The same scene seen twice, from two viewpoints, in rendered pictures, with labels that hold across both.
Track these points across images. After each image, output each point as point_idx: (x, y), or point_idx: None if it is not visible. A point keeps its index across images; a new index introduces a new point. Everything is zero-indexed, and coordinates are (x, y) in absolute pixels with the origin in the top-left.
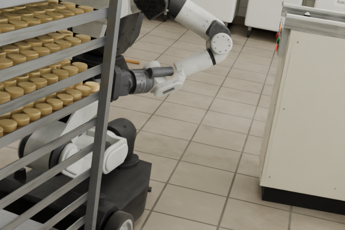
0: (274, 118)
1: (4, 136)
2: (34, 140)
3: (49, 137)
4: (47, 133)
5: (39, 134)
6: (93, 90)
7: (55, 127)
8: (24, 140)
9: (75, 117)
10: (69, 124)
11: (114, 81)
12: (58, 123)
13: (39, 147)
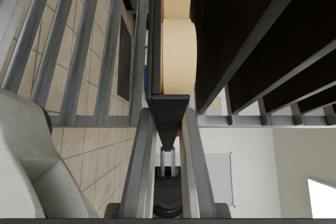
0: None
1: None
2: (32, 106)
3: (16, 112)
4: (28, 124)
5: (37, 120)
6: (167, 18)
7: (28, 143)
8: (42, 107)
9: (9, 203)
10: (8, 163)
11: (228, 220)
12: (32, 154)
13: (13, 93)
